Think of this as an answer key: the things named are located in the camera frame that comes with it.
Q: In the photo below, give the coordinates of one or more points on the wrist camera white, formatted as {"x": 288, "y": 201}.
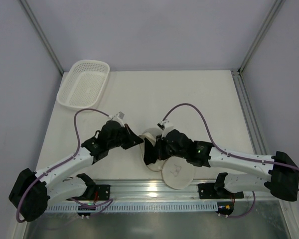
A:
{"x": 118, "y": 118}
{"x": 166, "y": 126}

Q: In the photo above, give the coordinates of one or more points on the slotted cable duct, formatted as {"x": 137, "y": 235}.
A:
{"x": 137, "y": 207}

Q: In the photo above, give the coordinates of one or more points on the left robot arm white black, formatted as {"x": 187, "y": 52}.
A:
{"x": 34, "y": 191}

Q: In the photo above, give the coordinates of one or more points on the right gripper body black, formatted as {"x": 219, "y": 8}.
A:
{"x": 155, "y": 150}

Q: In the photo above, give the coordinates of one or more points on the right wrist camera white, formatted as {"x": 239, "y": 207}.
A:
{"x": 166, "y": 126}

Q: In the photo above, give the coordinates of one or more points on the aluminium frame post left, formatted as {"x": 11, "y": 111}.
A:
{"x": 40, "y": 33}

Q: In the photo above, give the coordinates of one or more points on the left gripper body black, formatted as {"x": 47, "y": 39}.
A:
{"x": 127, "y": 137}

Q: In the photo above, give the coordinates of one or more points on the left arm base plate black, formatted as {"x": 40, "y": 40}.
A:
{"x": 100, "y": 192}

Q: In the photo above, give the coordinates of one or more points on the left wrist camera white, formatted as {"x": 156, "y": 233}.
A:
{"x": 118, "y": 118}

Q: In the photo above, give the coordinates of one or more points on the white perforated plastic basket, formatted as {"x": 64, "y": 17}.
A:
{"x": 84, "y": 85}

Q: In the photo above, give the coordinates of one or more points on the aluminium frame post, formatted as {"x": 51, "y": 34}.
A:
{"x": 264, "y": 28}
{"x": 40, "y": 33}

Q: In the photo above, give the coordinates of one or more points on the right controller board black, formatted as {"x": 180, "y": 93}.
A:
{"x": 225, "y": 209}

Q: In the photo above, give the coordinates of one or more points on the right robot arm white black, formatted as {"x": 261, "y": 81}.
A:
{"x": 276, "y": 174}

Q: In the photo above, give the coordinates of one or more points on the aluminium frame post right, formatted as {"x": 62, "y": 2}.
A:
{"x": 264, "y": 28}

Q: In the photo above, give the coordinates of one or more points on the left controller board black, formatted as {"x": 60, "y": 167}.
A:
{"x": 86, "y": 207}

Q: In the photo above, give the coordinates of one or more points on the controller board black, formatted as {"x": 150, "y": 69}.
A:
{"x": 225, "y": 209}
{"x": 86, "y": 207}

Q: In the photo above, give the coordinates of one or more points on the black bra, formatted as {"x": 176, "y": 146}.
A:
{"x": 151, "y": 153}

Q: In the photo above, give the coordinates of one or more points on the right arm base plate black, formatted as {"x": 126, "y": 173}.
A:
{"x": 207, "y": 191}

